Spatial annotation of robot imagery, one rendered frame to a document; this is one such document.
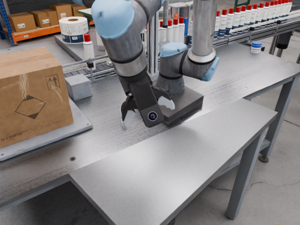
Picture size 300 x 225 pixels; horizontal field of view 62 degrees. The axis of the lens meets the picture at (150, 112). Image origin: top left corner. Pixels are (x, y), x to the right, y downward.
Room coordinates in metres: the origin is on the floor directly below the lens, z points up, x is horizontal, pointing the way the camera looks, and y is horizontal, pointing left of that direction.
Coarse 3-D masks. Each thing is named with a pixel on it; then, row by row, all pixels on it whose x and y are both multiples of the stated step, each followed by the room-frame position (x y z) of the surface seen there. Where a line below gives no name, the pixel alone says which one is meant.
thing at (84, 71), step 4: (216, 40) 1.88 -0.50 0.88; (188, 48) 1.71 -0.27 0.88; (104, 64) 1.42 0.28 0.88; (84, 68) 1.36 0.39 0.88; (96, 68) 1.36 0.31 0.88; (100, 68) 1.36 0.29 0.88; (104, 68) 1.36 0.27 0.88; (108, 68) 1.36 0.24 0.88; (68, 72) 1.30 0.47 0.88; (72, 72) 1.30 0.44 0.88; (76, 72) 1.30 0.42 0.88; (80, 72) 1.30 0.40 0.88; (84, 72) 1.30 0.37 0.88; (88, 72) 1.30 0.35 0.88; (92, 72) 1.30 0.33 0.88; (64, 76) 1.25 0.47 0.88; (68, 76) 1.25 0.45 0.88
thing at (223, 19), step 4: (224, 12) 1.93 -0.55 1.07; (220, 16) 1.95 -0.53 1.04; (224, 16) 1.92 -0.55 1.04; (220, 20) 1.94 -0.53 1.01; (224, 20) 1.92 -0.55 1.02; (220, 24) 1.93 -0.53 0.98; (224, 24) 1.92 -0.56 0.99; (220, 28) 1.93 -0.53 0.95; (224, 28) 1.92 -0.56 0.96; (220, 32) 1.92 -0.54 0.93; (224, 32) 1.93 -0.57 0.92; (220, 36) 1.92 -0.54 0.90
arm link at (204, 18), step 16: (208, 0) 0.89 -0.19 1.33; (192, 16) 0.95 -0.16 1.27; (208, 16) 0.91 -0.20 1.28; (192, 32) 0.97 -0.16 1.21; (208, 32) 0.93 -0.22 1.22; (192, 48) 0.98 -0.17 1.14; (208, 48) 0.96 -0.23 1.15; (192, 64) 0.98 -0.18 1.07; (208, 64) 0.96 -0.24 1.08; (208, 80) 0.97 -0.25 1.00
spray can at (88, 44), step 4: (84, 36) 1.33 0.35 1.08; (88, 36) 1.33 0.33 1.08; (84, 40) 1.33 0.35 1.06; (88, 40) 1.33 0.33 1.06; (84, 44) 1.32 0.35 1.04; (88, 44) 1.32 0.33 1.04; (92, 44) 1.34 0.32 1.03; (84, 48) 1.32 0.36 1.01; (88, 48) 1.32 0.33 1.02; (92, 48) 1.34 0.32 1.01; (84, 52) 1.33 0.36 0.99; (88, 52) 1.32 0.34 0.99; (92, 52) 1.33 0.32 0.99; (88, 56) 1.32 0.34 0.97; (92, 56) 1.33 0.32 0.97; (88, 68) 1.32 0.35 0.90; (92, 68) 1.32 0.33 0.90
